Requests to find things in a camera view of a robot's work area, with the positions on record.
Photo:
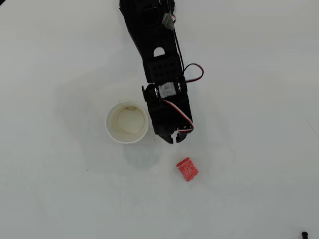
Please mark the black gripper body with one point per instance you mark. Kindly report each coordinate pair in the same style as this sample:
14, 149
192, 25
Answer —
167, 129

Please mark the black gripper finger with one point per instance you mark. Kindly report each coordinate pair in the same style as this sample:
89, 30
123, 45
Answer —
168, 139
183, 137

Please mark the red cube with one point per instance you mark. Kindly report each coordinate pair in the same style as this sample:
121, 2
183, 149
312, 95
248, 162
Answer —
188, 169

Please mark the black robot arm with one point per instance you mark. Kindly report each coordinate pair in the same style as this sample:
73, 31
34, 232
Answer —
149, 37

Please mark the white paper cup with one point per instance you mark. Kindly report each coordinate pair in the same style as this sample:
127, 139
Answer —
127, 123

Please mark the small black object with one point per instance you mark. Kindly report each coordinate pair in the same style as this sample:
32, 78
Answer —
304, 235

